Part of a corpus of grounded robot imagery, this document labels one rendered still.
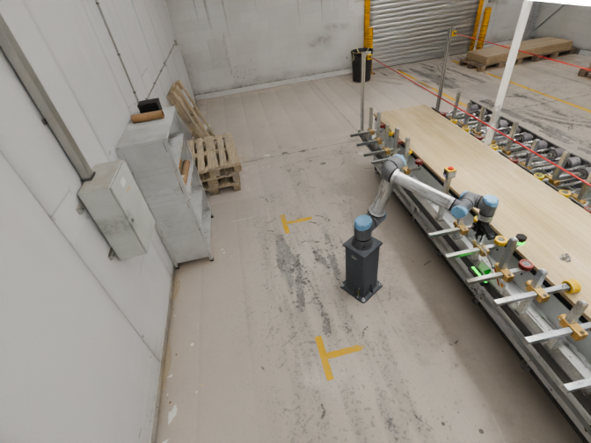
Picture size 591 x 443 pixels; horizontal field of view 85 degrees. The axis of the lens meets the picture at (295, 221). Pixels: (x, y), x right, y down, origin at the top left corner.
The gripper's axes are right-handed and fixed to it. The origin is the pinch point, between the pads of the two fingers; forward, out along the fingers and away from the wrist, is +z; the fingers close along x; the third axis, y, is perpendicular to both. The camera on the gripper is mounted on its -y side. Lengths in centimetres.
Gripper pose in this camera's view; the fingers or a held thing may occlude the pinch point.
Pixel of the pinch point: (478, 243)
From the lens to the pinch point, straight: 260.2
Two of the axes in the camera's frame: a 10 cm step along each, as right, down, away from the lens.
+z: 1.1, 7.7, 6.3
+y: -1.8, -6.1, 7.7
